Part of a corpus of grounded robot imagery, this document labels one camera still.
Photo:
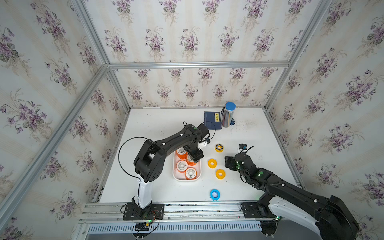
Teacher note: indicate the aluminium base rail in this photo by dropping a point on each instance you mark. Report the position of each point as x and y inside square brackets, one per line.
[179, 217]

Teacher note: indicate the dark blue booklet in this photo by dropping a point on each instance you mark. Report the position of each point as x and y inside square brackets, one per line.
[212, 120]

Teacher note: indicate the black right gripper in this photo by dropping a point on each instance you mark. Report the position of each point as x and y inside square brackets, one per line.
[231, 160]

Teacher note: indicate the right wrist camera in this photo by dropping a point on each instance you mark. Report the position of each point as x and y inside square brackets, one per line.
[243, 147]

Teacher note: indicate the orange sealing tape roll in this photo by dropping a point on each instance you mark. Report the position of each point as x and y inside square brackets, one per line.
[190, 161]
[182, 154]
[181, 166]
[190, 174]

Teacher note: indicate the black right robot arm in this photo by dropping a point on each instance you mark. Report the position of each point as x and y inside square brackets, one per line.
[330, 218]

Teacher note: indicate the white plastic storage box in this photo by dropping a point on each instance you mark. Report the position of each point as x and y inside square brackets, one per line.
[181, 176]

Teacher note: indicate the blue sealing tape roll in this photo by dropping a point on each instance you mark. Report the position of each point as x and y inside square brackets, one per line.
[215, 195]

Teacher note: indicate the yellow sealing tape roll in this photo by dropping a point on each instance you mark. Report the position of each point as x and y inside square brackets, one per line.
[220, 174]
[212, 163]
[219, 148]

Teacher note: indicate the silver cylinder blue lid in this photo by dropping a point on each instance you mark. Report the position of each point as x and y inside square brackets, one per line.
[228, 114]

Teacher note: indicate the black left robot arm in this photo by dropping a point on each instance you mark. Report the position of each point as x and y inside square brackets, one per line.
[149, 164]

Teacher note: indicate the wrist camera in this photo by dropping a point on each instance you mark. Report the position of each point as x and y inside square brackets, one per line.
[203, 143]
[243, 147]

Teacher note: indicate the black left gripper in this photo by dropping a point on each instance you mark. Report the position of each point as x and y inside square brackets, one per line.
[197, 157]

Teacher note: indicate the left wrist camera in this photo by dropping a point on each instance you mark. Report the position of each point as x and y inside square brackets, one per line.
[203, 143]

